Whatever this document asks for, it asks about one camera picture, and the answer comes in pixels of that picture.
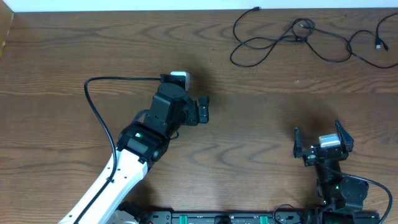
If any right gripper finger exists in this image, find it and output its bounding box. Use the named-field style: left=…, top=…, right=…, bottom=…
left=293, top=127, right=313, bottom=158
left=335, top=119, right=354, bottom=153

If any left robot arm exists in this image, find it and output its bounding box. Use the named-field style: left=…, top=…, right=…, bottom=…
left=61, top=83, right=210, bottom=223

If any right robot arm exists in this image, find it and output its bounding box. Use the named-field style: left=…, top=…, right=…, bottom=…
left=293, top=120, right=369, bottom=223

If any right camera cable black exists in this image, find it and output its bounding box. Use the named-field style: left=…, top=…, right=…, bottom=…
left=320, top=164, right=393, bottom=224

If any camera cable black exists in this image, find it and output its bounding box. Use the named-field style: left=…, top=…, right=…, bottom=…
left=73, top=74, right=172, bottom=224
left=320, top=164, right=393, bottom=224

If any left camera cable black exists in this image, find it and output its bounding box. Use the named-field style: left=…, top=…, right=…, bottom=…
left=73, top=74, right=172, bottom=224

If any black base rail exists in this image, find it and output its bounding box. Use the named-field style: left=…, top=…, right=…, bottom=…
left=105, top=200, right=381, bottom=224

